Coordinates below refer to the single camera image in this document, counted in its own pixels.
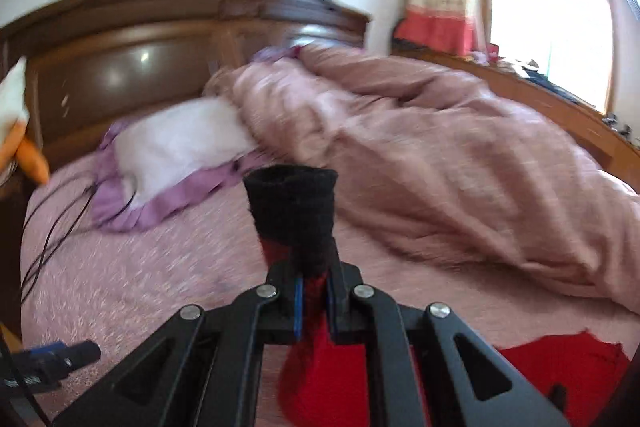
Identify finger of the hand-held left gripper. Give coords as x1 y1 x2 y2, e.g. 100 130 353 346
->
20 340 102 380

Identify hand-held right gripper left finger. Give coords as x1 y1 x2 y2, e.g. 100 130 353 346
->
52 257 306 427

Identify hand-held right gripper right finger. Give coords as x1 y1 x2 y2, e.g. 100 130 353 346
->
325 252 572 427

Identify red knit sweater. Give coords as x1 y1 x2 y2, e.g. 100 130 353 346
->
243 165 632 427

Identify dark clothes pile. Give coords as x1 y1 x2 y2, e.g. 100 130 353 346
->
525 71 583 104

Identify pink floral bed sheet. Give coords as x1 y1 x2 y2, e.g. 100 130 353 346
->
20 147 640 427

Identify pink floral duvet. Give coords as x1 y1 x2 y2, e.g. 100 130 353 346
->
207 44 640 303

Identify white pillow with purple frill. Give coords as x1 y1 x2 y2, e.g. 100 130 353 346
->
92 99 261 233

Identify orange and white plush toy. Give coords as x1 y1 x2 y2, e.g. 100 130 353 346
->
0 57 52 186

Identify purple frilled pillow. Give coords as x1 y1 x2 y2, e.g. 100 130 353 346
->
251 45 304 64

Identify dark wooden headboard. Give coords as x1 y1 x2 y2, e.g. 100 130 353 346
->
0 0 371 170

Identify white cloth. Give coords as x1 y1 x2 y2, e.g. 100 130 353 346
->
500 57 542 76

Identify small black device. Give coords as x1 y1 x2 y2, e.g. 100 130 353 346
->
602 112 635 138

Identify wooden framed window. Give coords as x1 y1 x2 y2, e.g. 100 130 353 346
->
479 0 627 114

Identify black cable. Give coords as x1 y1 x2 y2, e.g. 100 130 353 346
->
20 187 98 308
20 172 101 288

